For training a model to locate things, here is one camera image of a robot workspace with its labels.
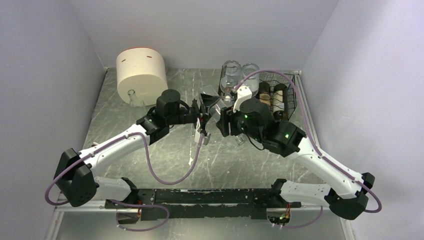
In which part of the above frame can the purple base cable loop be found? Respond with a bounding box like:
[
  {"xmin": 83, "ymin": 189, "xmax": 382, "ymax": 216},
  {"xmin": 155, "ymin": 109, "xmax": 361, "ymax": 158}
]
[{"xmin": 105, "ymin": 200, "xmax": 170, "ymax": 232}]

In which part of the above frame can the clear open-neck glass bottle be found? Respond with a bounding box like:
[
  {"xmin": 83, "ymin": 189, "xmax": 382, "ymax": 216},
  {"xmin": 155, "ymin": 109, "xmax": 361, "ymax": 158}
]
[{"xmin": 198, "ymin": 85, "xmax": 232, "ymax": 130}]

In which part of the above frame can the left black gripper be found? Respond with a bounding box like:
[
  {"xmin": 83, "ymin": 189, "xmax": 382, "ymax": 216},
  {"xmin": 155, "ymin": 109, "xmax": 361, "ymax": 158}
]
[{"xmin": 167, "ymin": 94, "xmax": 221, "ymax": 132}]

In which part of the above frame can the clear bottle white cap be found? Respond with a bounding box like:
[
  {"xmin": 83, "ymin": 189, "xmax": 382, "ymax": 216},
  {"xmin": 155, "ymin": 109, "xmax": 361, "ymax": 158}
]
[{"xmin": 219, "ymin": 60, "xmax": 242, "ymax": 103}]

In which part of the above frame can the clear bottle silver cap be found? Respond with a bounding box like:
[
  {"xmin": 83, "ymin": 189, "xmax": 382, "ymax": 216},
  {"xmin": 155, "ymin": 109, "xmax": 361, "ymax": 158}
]
[{"xmin": 241, "ymin": 63, "xmax": 260, "ymax": 97}]

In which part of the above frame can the cream cylindrical container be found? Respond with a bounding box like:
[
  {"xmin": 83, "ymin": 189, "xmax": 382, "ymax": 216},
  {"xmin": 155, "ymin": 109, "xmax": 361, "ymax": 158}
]
[{"xmin": 115, "ymin": 46, "xmax": 168, "ymax": 106}]

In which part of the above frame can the dark green wine bottle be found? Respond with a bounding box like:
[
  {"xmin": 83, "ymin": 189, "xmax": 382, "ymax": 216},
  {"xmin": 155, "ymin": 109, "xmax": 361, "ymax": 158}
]
[{"xmin": 258, "ymin": 81, "xmax": 271, "ymax": 108}]

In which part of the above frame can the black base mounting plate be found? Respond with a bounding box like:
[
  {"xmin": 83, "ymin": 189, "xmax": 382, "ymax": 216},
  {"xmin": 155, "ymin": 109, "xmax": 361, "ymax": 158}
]
[{"xmin": 124, "ymin": 188, "xmax": 302, "ymax": 221}]

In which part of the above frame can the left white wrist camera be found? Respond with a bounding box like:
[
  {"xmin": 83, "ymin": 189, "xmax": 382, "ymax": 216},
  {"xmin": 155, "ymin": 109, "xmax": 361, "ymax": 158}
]
[{"xmin": 194, "ymin": 118, "xmax": 211, "ymax": 146}]

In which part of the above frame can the olive wine bottle white label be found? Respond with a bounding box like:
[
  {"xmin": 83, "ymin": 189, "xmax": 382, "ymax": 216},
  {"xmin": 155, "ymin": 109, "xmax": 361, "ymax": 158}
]
[{"xmin": 272, "ymin": 83, "xmax": 288, "ymax": 121}]

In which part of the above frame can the black wire wine rack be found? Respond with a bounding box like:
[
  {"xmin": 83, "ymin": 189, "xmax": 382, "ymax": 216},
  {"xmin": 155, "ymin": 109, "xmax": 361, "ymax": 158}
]
[{"xmin": 218, "ymin": 60, "xmax": 297, "ymax": 121}]

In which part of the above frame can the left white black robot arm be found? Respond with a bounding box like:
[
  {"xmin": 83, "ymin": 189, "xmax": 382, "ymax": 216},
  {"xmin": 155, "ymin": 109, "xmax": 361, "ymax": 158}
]
[{"xmin": 44, "ymin": 89, "xmax": 221, "ymax": 208}]

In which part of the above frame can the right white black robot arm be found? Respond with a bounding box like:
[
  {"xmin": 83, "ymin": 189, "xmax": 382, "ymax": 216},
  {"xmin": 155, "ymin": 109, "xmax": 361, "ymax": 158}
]
[{"xmin": 213, "ymin": 98, "xmax": 375, "ymax": 220}]

